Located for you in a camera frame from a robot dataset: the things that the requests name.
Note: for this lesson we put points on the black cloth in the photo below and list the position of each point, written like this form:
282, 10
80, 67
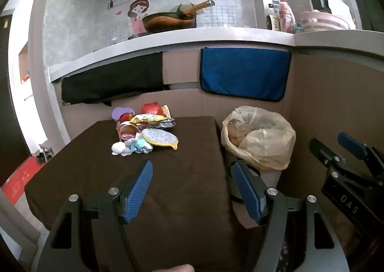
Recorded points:
114, 80

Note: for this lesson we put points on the person's left hand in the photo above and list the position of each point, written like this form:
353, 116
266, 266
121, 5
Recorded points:
175, 268

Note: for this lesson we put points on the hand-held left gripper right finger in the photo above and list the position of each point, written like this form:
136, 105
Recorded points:
247, 191

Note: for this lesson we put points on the red floor mat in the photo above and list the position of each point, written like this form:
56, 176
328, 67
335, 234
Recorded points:
21, 179

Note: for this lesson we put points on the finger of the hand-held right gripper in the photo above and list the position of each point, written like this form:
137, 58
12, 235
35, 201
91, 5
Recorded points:
352, 143
325, 152

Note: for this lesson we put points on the red label plastic bottle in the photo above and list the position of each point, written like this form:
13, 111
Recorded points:
285, 15

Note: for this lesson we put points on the crumpled white and blue tissue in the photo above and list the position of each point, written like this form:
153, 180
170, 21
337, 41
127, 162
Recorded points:
139, 146

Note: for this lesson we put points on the white bottle with black cap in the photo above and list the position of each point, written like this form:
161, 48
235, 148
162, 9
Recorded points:
272, 20

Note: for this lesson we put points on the red drink can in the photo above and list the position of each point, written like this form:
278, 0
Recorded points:
124, 117

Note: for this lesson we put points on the brown cardboard sheet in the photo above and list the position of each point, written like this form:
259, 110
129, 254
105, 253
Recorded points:
330, 95
181, 68
210, 104

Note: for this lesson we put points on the green cup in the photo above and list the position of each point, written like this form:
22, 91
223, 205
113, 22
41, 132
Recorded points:
298, 28

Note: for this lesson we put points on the cartoon wall sticker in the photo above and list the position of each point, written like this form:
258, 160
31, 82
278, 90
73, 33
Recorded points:
138, 8

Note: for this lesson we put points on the small metal rack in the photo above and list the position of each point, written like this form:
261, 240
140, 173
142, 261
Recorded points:
45, 153

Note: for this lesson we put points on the brown cloth-covered table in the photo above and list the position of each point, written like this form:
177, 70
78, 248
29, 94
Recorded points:
186, 170

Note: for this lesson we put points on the red paper cup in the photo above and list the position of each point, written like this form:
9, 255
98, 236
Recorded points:
127, 128

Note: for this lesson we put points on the black door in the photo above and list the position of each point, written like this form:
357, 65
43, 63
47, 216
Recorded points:
9, 95

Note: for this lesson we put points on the blue towel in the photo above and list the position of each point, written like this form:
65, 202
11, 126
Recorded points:
244, 72

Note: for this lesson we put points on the black wall hook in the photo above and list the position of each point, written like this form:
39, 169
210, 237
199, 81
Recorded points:
111, 3

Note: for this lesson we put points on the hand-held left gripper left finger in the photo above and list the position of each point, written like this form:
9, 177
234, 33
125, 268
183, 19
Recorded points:
138, 191

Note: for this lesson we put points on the white plastic bag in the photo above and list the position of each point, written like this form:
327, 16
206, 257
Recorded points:
339, 2

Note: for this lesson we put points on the white noodle snack packet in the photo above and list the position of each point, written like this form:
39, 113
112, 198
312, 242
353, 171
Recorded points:
166, 110

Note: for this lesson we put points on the red plastic bag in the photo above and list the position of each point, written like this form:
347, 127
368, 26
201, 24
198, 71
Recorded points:
151, 108

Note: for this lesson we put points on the pink plastic basket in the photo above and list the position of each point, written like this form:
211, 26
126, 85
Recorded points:
324, 21

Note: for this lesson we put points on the purple round lid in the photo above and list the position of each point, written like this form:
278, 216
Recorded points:
118, 112

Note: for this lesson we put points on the yellow oval pad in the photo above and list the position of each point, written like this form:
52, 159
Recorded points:
159, 137

